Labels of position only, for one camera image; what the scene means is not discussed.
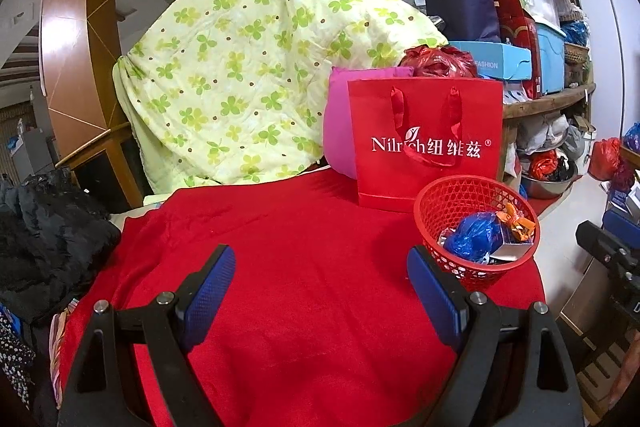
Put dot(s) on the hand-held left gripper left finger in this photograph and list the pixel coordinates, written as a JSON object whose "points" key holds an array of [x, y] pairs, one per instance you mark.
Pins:
{"points": [[210, 297]]}

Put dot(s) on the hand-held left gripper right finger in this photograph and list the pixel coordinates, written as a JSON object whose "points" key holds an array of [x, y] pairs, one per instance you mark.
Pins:
{"points": [[435, 302]]}

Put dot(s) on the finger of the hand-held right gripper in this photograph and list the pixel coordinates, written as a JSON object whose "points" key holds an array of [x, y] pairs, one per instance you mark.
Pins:
{"points": [[600, 242], [622, 221]]}

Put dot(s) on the blue plastic bag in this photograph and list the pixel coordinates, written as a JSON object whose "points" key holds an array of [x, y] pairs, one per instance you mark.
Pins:
{"points": [[575, 34], [472, 237], [632, 137]]}

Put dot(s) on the orange and white box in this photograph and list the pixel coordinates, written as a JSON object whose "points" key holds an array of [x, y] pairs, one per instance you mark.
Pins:
{"points": [[520, 224]]}

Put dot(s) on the white medicine box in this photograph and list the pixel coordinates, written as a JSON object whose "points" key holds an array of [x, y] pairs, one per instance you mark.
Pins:
{"points": [[510, 251]]}

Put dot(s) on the red mesh plastic basket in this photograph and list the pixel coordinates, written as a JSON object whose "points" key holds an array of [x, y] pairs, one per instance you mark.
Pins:
{"points": [[450, 202]]}

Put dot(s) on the person's right forearm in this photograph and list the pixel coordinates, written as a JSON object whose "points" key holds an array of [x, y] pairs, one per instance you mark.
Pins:
{"points": [[627, 377]]}

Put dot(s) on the red plastic bag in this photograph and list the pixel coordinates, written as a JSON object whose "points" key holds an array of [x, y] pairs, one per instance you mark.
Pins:
{"points": [[605, 157], [544, 164], [435, 62]]}

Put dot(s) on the steel basin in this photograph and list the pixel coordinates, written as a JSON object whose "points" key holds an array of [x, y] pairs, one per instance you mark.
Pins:
{"points": [[545, 189]]}

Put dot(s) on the red blanket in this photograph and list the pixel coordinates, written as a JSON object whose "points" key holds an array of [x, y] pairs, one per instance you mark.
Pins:
{"points": [[310, 282]]}

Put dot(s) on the grey cloth bundle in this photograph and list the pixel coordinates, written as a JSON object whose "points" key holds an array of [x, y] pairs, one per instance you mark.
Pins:
{"points": [[540, 132]]}

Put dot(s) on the red paper gift bag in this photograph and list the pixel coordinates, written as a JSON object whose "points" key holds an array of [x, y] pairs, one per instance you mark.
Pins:
{"points": [[375, 177]]}

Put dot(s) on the striped cloth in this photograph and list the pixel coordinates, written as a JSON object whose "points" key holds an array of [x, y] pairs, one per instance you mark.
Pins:
{"points": [[57, 332]]}

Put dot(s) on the black padded jacket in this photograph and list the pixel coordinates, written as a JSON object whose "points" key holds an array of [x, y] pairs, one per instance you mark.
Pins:
{"points": [[50, 237]]}

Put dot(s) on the blue storage bin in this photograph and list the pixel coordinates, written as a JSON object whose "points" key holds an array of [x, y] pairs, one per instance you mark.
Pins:
{"points": [[550, 57]]}

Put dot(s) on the pink pillow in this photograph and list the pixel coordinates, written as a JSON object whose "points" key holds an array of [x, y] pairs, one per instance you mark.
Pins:
{"points": [[337, 132]]}

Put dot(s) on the light blue shoe box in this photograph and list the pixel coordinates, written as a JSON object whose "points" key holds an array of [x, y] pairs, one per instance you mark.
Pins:
{"points": [[500, 62]]}

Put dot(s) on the black floral cloth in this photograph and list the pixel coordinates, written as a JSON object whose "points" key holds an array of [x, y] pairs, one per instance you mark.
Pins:
{"points": [[15, 357]]}

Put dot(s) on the red gift box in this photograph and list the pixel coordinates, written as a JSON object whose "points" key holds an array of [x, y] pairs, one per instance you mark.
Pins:
{"points": [[515, 22]]}

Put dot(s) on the grey cabinet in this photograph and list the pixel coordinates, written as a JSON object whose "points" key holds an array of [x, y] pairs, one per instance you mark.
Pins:
{"points": [[32, 152]]}

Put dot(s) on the green clover print quilt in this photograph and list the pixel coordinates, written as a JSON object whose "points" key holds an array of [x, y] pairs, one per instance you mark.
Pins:
{"points": [[240, 57]]}

